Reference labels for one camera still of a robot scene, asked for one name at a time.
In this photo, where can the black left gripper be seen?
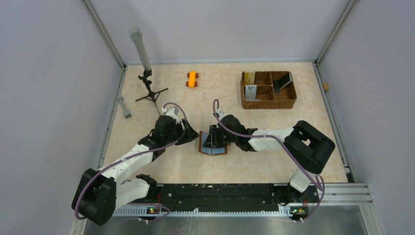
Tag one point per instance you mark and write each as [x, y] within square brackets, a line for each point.
[189, 135]

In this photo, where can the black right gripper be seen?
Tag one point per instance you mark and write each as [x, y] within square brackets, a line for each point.
[214, 131]

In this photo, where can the brown leather card holder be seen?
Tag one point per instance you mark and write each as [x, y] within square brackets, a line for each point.
[203, 136]

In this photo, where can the black credit card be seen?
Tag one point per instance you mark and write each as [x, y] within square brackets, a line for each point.
[278, 85]

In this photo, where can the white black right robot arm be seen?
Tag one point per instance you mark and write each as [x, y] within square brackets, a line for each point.
[308, 147]

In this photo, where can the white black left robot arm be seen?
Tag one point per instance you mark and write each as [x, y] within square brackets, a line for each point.
[100, 192]

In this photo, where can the silver white credit card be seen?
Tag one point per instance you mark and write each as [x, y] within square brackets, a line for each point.
[250, 92]

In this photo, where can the gold credit card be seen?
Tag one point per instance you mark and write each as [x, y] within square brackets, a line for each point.
[249, 78]

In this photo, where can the grey credit card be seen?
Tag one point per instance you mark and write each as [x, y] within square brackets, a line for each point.
[288, 78]

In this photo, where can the orange toy car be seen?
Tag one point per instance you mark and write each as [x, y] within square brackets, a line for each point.
[192, 79]

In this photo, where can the woven wicker divided basket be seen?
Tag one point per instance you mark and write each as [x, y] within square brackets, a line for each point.
[266, 97]

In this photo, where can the black tripod with grey tube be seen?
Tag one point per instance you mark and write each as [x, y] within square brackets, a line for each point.
[135, 35]

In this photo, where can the small wooden block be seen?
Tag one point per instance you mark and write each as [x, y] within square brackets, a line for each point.
[325, 87]

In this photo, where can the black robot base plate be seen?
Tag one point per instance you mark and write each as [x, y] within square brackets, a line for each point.
[228, 197]

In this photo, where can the grey metal bracket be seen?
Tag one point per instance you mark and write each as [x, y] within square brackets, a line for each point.
[126, 111]

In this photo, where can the aluminium frame rail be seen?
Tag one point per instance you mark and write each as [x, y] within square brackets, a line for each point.
[352, 193]

